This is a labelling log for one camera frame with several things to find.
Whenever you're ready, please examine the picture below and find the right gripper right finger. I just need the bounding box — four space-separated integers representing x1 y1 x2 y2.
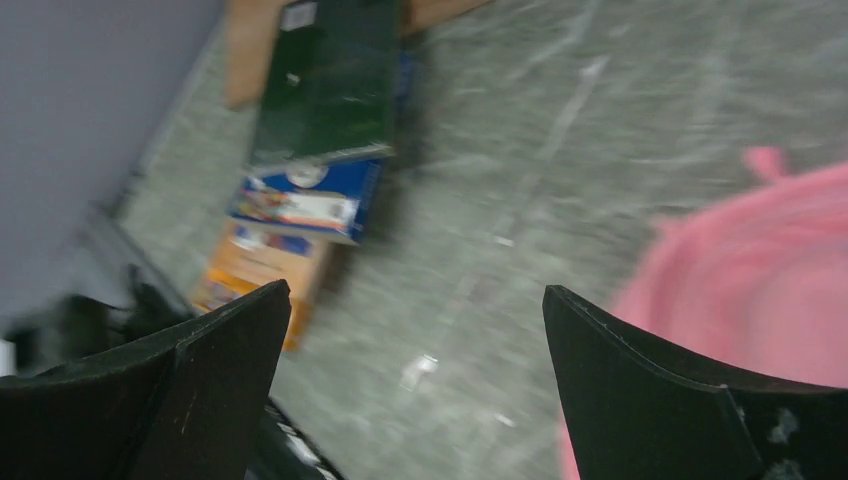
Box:
542 285 847 479

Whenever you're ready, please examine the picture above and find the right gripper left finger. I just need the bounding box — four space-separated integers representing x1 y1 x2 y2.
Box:
1 280 291 479

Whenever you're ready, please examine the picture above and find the pink backpack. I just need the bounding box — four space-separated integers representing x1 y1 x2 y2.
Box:
561 147 847 479

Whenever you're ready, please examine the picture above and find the dark green book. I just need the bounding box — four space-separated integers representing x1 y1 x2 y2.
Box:
247 1 403 171

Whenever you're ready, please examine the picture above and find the orange cover book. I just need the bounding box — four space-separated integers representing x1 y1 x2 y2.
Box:
190 220 333 352

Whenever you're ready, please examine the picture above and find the blue cover book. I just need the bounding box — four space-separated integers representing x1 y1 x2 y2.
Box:
227 49 415 244

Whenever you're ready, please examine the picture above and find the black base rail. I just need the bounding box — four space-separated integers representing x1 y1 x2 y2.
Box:
244 398 346 480

